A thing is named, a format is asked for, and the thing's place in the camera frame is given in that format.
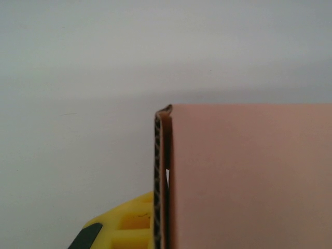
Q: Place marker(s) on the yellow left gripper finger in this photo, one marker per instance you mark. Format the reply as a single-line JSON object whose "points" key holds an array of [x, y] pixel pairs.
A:
{"points": [[129, 208]]}

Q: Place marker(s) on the pink corrugated cardboard box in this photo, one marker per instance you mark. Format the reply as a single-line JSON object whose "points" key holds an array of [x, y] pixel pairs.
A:
{"points": [[246, 181]]}

